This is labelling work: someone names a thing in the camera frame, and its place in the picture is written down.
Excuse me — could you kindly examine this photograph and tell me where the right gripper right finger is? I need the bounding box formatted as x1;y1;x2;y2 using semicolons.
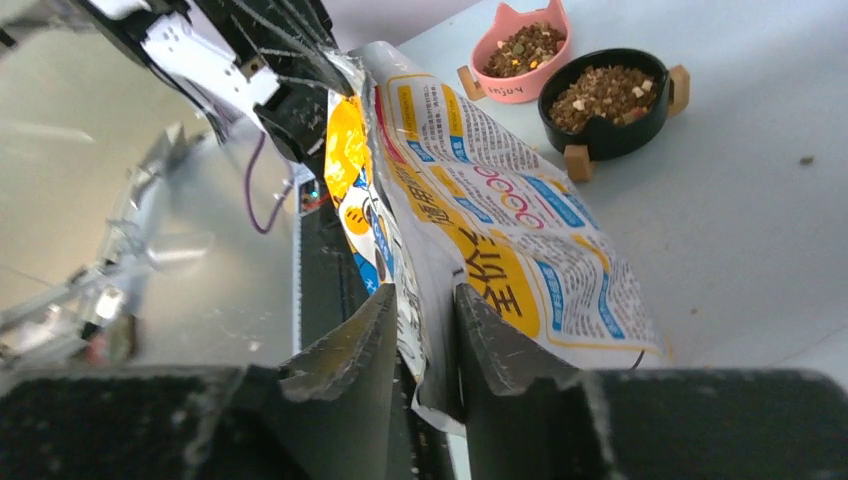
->
454;284;847;479

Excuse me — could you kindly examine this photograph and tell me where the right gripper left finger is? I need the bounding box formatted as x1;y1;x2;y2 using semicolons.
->
1;285;396;479

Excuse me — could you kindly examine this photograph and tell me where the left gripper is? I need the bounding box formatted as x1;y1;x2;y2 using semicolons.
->
79;0;353;163

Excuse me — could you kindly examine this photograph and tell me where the cat food bag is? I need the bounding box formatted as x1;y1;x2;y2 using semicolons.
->
323;42;670;435

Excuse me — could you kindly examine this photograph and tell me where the black pet bowl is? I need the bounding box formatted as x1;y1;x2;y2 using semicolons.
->
537;47;673;162

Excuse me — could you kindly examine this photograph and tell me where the pink cat bowl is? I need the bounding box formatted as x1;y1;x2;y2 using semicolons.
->
460;1;572;104

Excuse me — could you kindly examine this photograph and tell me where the kibble in pink bowl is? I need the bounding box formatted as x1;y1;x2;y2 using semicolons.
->
483;22;567;78

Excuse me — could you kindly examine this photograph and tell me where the kibble in black bowl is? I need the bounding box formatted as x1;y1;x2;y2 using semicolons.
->
544;65;661;133

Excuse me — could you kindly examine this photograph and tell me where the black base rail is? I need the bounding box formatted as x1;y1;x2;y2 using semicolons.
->
300;198;456;479

